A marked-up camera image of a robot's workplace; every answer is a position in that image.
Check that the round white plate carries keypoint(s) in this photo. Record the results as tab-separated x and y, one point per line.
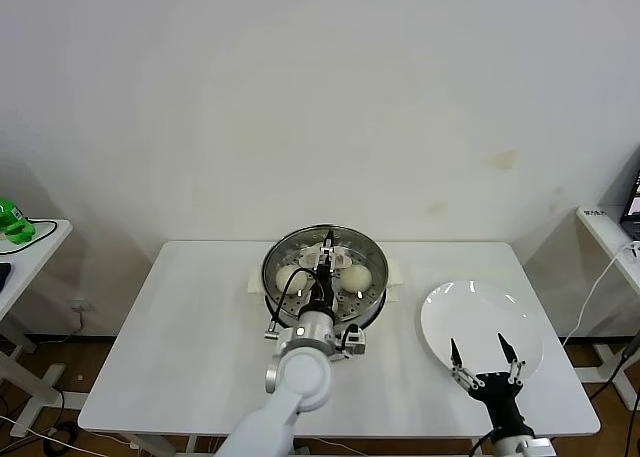
480	322

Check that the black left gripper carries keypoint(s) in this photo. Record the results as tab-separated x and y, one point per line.
322	289

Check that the black laptop screen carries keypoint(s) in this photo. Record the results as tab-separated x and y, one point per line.
632	217

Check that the green plastic bottle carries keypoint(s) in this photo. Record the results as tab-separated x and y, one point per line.
12	222

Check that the white wall outlet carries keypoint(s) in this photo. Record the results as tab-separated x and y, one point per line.
81	305

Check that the cream electric cooker pot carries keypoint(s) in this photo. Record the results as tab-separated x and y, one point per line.
395	277

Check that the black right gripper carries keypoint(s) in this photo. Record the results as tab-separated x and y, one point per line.
497	397

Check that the white steamed baozi bun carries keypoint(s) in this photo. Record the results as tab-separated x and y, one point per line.
290	279
355	278

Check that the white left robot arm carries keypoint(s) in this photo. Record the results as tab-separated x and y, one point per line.
290	392

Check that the black flat desk device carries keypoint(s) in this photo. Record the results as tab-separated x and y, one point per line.
4	277

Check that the white side desk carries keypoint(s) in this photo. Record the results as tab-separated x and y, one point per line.
30	267
607	242

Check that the white printed label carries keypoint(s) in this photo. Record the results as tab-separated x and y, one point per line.
595	213

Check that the stainless steel steamer basket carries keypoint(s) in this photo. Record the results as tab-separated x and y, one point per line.
370	297

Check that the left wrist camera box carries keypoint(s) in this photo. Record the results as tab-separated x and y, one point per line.
355	339

